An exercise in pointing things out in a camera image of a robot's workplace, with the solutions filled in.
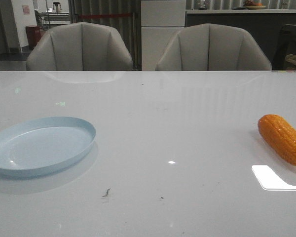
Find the light blue round plate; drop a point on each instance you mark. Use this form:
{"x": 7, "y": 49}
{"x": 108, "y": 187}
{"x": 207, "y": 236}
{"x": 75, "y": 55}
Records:
{"x": 45, "y": 145}

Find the orange plastic corn cob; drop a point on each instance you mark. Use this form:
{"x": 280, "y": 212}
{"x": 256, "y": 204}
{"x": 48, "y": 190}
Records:
{"x": 279, "y": 135}

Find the grey upholstered chair right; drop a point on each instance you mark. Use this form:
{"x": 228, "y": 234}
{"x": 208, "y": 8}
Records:
{"x": 213, "y": 47}

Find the grey upholstered chair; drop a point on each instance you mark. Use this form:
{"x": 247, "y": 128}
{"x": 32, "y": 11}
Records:
{"x": 213, "y": 47}
{"x": 80, "y": 47}

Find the grey upholstered chair left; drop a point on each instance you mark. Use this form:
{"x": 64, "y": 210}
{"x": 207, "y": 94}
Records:
{"x": 80, "y": 47}

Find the white cabinet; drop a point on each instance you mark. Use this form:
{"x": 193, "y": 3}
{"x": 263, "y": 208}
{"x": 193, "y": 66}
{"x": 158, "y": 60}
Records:
{"x": 160, "y": 19}

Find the red barrier belt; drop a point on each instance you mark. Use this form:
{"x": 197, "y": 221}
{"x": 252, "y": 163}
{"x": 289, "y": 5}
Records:
{"x": 103, "y": 16}

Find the red trash bin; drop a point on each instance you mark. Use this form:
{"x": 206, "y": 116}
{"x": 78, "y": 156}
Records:
{"x": 33, "y": 35}

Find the dark counter with white top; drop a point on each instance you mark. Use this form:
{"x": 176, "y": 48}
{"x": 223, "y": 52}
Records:
{"x": 264, "y": 25}

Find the fruit bowl on counter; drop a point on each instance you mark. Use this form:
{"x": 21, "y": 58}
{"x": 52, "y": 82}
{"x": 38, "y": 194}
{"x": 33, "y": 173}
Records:
{"x": 252, "y": 5}

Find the pink paper on wall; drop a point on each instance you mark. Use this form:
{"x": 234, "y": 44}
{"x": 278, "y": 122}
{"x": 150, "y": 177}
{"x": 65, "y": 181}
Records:
{"x": 26, "y": 9}

